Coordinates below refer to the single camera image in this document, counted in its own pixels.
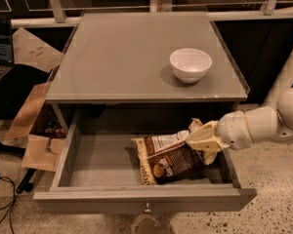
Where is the black cable on floor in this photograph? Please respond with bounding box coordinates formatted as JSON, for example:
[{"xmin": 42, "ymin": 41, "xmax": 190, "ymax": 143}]
[{"xmin": 0, "ymin": 151, "xmax": 18, "ymax": 234}]

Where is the open cardboard box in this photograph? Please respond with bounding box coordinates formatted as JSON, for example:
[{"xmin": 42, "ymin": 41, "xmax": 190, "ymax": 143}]
[{"xmin": 4, "ymin": 82, "xmax": 65, "ymax": 172}]

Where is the open laptop computer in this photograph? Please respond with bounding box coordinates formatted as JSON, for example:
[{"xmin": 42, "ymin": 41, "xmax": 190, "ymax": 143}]
[{"xmin": 0, "ymin": 19, "xmax": 14, "ymax": 80}]

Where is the brown paper sheet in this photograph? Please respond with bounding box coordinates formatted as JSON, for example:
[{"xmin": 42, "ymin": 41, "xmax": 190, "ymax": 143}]
[{"xmin": 13, "ymin": 27, "xmax": 64, "ymax": 72}]

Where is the open grey top drawer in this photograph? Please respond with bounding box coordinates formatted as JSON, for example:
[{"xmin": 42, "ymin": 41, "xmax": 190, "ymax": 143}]
[{"xmin": 34, "ymin": 108, "xmax": 257, "ymax": 214}]

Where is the metal railing frame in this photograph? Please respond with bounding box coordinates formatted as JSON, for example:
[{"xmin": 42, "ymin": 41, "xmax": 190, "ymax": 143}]
[{"xmin": 0, "ymin": 0, "xmax": 293, "ymax": 29}]

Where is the brown chip bag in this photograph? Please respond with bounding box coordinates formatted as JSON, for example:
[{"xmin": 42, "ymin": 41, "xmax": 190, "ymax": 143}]
[{"xmin": 132, "ymin": 129, "xmax": 218, "ymax": 185}]

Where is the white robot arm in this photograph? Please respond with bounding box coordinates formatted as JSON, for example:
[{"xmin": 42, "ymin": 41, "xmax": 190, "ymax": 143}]
[{"xmin": 187, "ymin": 50, "xmax": 293, "ymax": 151}]

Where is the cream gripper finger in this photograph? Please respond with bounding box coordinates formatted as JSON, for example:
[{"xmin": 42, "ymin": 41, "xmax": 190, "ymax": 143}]
[
  {"xmin": 187, "ymin": 120, "xmax": 217, "ymax": 141},
  {"xmin": 187, "ymin": 136, "xmax": 230, "ymax": 152}
]

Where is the metal drawer knob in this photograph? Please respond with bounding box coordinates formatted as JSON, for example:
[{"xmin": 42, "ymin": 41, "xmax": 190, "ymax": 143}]
[{"xmin": 143, "ymin": 203, "xmax": 152, "ymax": 215}]

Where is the white ceramic bowl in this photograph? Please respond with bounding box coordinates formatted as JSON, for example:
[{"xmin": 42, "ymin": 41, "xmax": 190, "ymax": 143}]
[{"xmin": 169, "ymin": 48, "xmax": 213, "ymax": 84}]

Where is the grey cabinet with counter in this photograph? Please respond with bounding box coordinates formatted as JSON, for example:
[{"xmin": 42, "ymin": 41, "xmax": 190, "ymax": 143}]
[{"xmin": 46, "ymin": 12, "xmax": 248, "ymax": 135}]

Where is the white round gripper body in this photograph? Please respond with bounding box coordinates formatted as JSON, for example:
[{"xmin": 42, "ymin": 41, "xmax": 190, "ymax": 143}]
[{"xmin": 217, "ymin": 111, "xmax": 253, "ymax": 149}]

